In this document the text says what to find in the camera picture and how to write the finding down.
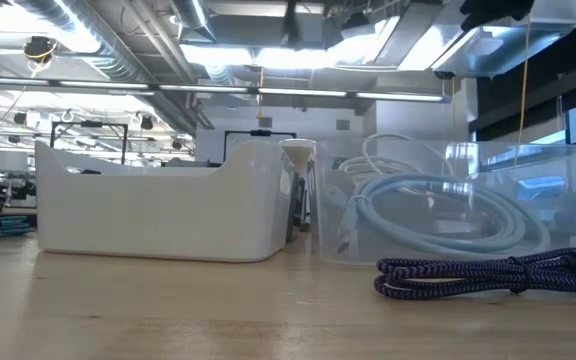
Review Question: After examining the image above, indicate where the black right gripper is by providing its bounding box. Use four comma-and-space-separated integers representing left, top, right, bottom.
460, 0, 537, 30

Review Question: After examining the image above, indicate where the light blue cable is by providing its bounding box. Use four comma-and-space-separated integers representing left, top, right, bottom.
335, 173, 553, 259

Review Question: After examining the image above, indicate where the white cable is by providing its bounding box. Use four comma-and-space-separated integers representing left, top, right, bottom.
337, 132, 457, 184

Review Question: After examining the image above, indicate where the white ceiling air unit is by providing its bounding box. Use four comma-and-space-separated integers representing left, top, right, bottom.
430, 0, 576, 80

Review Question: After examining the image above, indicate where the long ceiling light strip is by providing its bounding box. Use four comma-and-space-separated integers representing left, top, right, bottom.
0, 74, 453, 105

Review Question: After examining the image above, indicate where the clear plastic bin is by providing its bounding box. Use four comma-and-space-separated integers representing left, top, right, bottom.
311, 137, 576, 266

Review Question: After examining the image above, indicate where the white plastic bin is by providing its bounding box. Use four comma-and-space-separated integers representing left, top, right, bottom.
34, 139, 297, 264

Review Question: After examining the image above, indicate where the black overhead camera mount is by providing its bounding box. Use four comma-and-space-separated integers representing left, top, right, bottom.
281, 0, 300, 47

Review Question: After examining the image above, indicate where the purple braided cable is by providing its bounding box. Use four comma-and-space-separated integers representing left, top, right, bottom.
372, 248, 576, 301

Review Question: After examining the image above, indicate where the silver air duct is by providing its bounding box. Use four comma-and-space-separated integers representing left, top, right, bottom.
12, 0, 204, 136

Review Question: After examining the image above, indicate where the black yellow cord reel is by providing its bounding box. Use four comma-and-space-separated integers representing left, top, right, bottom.
22, 35, 60, 65

